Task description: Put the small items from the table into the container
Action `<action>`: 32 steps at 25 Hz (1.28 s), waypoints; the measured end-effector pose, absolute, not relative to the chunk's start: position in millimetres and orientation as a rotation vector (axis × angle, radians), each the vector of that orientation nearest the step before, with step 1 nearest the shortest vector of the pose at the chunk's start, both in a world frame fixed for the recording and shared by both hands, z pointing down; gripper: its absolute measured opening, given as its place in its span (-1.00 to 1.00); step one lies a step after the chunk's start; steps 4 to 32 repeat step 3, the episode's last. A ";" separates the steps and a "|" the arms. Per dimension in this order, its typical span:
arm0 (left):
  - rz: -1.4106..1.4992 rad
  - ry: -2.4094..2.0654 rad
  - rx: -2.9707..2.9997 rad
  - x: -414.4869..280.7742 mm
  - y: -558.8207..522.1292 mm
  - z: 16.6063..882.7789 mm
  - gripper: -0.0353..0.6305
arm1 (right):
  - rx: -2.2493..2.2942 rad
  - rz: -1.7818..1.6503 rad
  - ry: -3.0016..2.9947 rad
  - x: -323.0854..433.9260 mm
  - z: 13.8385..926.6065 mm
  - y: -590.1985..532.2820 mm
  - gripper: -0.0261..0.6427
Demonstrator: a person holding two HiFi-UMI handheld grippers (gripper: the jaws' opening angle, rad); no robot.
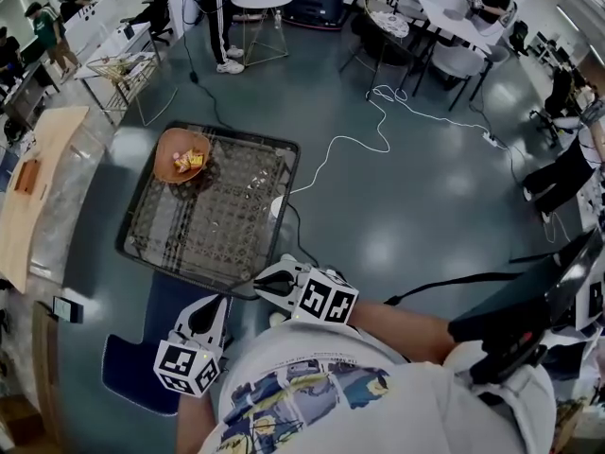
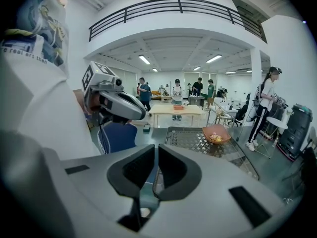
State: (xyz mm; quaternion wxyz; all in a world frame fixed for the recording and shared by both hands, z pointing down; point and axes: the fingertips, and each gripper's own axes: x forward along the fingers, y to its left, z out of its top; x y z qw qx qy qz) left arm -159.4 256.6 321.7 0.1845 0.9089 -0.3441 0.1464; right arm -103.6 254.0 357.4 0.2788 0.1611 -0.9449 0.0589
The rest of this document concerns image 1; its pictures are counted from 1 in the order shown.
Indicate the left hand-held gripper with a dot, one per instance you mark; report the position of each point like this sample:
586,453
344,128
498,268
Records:
182,367

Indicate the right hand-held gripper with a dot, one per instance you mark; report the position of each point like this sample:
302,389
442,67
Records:
326,296

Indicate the orange yellow snack packet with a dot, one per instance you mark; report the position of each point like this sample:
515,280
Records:
183,164

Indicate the wooden bowl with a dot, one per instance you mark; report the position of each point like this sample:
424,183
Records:
165,159

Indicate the person's right forearm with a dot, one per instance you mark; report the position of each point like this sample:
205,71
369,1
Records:
402,326

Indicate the person's left forearm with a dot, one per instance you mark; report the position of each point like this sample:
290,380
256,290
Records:
194,424

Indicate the person's white printed shirt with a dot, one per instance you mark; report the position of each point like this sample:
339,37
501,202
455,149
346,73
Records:
307,343

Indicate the dark blue chair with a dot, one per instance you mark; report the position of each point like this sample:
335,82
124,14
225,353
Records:
132,371

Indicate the glass top wicker table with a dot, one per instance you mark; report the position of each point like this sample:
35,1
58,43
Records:
222,215

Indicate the dark green box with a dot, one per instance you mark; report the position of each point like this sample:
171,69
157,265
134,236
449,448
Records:
66,308

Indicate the wooden partition panel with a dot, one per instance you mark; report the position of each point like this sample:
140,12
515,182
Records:
45,371

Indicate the grey stone curved bench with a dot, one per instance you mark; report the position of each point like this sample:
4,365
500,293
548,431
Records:
90,159

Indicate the closed cardboard box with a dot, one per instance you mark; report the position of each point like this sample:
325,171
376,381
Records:
19,419

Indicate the orange wooden tray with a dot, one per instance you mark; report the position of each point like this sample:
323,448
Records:
26,175

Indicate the light wooden curved counter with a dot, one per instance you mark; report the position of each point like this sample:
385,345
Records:
47,135

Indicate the white power strip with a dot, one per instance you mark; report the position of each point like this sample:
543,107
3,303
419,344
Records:
490,138

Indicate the clear water bottle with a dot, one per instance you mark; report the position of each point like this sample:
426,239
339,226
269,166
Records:
278,19

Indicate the round patterned side table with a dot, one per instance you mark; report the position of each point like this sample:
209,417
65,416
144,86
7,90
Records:
390,22

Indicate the grey chair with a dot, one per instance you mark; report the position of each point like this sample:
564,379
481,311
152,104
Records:
498,55
456,59

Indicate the dark grey desk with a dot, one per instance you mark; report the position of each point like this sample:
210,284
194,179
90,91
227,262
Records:
33,83

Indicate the white desk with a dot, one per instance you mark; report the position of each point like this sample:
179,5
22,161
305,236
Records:
108,40

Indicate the black office chair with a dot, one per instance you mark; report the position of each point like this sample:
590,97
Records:
158,12
558,97

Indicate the white rectangular table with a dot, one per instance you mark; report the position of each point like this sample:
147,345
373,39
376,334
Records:
454,26

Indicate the black backpack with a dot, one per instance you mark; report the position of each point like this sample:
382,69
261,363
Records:
519,38

